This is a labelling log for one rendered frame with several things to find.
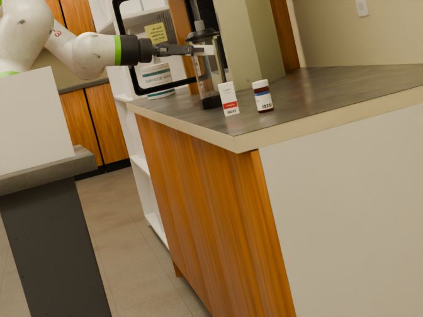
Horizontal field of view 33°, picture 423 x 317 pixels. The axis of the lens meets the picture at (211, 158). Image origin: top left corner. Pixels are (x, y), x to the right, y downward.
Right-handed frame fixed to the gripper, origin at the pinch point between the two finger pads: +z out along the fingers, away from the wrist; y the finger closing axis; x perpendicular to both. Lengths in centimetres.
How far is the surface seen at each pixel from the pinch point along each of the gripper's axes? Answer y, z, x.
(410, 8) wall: -24, 58, -12
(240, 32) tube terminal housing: 33.2, 22.2, -7.6
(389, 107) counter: -71, 26, 15
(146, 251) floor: 196, 12, 113
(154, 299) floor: 110, 1, 115
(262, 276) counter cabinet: -55, 1, 57
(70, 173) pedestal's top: -38, -44, 32
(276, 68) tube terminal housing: 42, 39, 6
